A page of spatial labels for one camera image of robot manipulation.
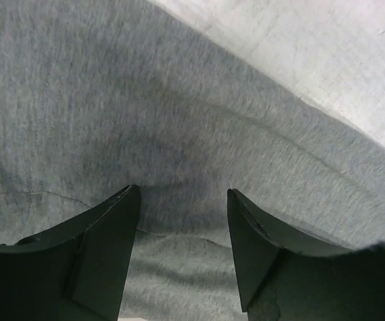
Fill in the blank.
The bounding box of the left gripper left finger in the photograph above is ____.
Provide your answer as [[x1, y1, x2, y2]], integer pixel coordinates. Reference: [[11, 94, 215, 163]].
[[0, 185, 141, 320]]

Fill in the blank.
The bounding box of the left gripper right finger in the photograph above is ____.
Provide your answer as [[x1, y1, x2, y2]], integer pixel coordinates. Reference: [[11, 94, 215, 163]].
[[227, 189, 385, 320]]

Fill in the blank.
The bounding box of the grey t-shirt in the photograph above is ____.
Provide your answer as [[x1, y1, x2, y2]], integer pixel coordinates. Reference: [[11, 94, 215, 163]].
[[0, 1, 385, 320]]

